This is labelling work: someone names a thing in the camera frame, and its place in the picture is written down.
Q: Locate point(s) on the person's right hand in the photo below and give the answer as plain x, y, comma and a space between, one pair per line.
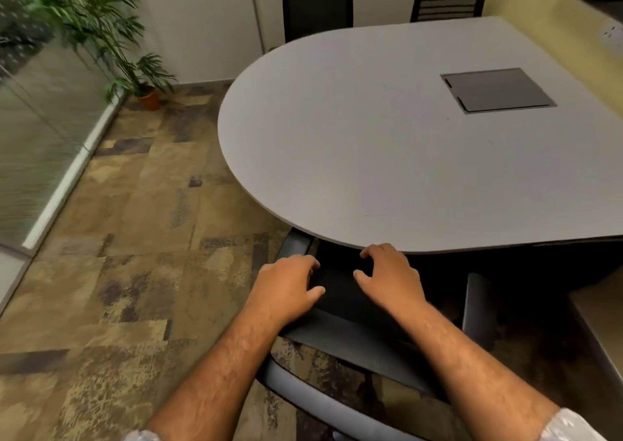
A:
396, 285

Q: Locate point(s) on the person's left hand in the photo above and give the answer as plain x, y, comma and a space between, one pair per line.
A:
277, 292

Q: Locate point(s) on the person's right thumb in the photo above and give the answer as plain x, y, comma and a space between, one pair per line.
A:
364, 281

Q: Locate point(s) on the person's left thumb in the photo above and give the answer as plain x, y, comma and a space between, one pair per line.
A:
311, 295

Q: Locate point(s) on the black grey office chair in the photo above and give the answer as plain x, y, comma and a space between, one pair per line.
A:
355, 343

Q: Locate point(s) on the person's right forearm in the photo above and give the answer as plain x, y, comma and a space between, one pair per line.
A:
467, 367

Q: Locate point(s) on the person's left forearm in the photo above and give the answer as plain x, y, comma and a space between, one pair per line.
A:
224, 372

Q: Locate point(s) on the white left shirt sleeve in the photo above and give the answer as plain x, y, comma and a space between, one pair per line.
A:
142, 436

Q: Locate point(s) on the white shirt sleeve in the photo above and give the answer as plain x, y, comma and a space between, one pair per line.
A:
142, 436
572, 427

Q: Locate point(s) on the beige wooden cabinet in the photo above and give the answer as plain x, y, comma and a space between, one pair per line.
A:
601, 319

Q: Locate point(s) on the white right shirt sleeve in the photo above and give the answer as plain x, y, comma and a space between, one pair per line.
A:
572, 427

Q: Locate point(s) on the terracotta plant pot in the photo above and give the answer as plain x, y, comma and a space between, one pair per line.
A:
149, 100

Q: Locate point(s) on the black mesh-back chair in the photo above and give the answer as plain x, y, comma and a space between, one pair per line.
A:
317, 8

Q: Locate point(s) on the green potted palm plant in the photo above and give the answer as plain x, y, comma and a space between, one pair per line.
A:
92, 17

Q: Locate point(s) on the white wall socket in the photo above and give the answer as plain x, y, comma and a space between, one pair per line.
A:
613, 32

